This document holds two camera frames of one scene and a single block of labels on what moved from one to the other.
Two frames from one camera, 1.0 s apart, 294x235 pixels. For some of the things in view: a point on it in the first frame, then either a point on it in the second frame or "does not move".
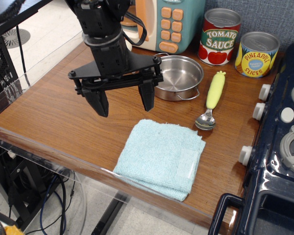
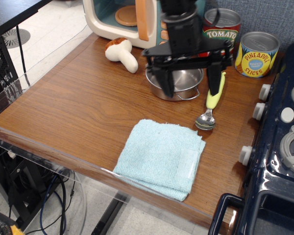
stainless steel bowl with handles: (182, 76) does not move
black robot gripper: (115, 68) -> (186, 50)
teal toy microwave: (169, 26) does not move
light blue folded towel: (161, 156) does not move
